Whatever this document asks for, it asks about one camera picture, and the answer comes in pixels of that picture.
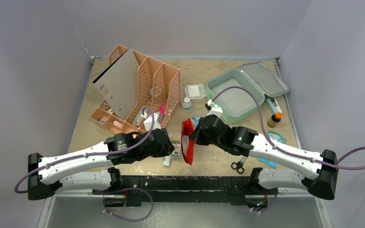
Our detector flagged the alcohol wipes bag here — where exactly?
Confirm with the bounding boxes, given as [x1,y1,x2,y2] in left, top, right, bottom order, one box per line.
[190,115,201,128]

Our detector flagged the teal printed plaster packet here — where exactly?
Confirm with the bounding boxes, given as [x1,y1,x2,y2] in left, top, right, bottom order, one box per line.
[163,155,172,167]

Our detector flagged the red first aid pouch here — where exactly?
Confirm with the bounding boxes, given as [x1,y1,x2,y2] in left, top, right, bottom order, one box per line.
[181,119,194,165]

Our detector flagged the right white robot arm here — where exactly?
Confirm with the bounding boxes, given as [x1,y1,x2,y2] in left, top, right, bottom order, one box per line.
[190,114,338,200]

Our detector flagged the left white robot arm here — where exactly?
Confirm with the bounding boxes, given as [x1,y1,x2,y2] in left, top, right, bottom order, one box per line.
[27,129,175,200]

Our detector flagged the green orange dressing packet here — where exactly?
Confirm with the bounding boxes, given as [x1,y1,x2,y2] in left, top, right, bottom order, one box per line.
[170,136,181,159]

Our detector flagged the pink marker pen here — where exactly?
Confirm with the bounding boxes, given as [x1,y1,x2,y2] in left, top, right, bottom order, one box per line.
[159,104,166,117]

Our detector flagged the small white plastic bottle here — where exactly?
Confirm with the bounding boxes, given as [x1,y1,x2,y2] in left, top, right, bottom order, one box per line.
[182,97,192,113]

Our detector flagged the mint green storage case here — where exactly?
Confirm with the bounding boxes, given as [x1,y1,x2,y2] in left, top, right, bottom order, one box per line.
[205,62,289,124]

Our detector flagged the white gauze pad packet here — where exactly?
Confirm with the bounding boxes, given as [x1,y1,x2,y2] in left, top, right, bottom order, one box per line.
[185,84,206,100]

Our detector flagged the pink plastic desk organizer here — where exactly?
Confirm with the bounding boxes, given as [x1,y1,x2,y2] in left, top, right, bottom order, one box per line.
[90,50,180,134]

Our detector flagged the blue wipes packet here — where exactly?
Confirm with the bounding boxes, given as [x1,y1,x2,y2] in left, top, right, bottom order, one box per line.
[257,131,287,169]

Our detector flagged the brown bottle orange cap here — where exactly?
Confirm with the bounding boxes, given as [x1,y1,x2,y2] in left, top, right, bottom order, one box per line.
[267,112,282,128]

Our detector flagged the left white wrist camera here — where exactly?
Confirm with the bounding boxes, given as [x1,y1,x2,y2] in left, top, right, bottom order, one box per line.
[142,112,162,132]

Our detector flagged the black handled scissors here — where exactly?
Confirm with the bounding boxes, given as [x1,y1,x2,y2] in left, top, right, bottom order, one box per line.
[231,156,247,174]

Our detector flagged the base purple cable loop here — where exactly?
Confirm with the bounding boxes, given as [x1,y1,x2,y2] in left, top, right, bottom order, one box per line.
[102,183,157,222]

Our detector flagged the black table front rail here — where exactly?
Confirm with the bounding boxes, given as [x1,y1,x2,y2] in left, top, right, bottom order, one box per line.
[89,175,278,208]

